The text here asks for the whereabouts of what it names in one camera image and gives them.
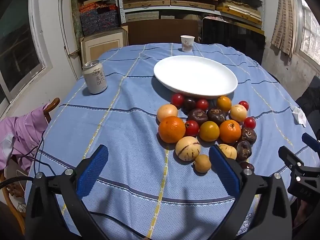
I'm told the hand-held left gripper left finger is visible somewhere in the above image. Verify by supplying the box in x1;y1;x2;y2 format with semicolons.
25;144;110;240

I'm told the orange mandarin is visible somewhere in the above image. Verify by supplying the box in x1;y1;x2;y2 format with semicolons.
219;120;242;144
158;116;186;144

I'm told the white metal shelf rack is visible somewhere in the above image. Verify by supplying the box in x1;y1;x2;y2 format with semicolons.
116;0;265;30

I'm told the purple-striped pepino melon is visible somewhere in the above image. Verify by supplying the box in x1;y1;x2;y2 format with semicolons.
175;136;201;161

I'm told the window with metal grille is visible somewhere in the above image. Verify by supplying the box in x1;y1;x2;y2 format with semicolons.
291;0;320;65

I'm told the thick black cable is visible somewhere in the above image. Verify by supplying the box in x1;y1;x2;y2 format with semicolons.
0;176;34;189

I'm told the blue patterned storage box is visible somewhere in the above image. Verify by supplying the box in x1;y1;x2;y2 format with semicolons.
79;10;120;37

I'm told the pale cream pepino melon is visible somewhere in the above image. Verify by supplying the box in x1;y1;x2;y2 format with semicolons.
230;104;248;122

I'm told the white panel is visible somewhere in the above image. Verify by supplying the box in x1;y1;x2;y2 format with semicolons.
59;0;80;80

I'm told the purple cloth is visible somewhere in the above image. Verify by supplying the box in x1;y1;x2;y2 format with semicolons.
0;106;50;172

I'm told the white drink can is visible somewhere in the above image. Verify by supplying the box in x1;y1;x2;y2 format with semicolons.
82;60;108;95

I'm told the wooden chair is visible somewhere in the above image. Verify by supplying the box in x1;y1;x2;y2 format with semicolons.
0;97;60;235

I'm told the white framed window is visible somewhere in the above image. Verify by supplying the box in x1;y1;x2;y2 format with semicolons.
0;0;53;110

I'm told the thin black cable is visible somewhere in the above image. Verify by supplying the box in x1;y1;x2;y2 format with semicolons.
15;137;57;178

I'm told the white paper cup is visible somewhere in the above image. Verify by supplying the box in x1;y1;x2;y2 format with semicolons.
180;35;195;53

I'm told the beige picture frame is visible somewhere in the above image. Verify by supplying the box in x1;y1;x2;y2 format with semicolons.
80;26;129;65

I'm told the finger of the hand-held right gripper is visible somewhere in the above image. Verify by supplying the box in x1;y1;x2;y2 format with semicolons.
278;145;320;202
301;132;320;153

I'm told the blue striped tablecloth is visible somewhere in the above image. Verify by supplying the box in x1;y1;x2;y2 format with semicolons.
27;42;320;240

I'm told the brown board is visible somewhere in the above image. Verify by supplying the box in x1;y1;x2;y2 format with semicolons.
126;19;200;47

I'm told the white oval plate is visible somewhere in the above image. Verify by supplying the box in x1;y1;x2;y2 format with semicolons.
153;55;238;100

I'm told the checked curtain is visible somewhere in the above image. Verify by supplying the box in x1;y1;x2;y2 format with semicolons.
270;0;304;57

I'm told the black panel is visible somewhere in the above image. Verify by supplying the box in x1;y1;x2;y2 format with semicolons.
201;17;266;65

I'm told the crumpled white tissue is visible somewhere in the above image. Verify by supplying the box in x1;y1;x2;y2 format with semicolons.
291;106;308;127

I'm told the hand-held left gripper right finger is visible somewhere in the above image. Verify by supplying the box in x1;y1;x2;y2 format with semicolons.
209;144;293;240

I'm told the black cloth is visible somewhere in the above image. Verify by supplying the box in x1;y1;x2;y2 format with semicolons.
295;75;320;135

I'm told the green patterned board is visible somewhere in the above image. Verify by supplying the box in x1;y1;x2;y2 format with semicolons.
71;0;84;40

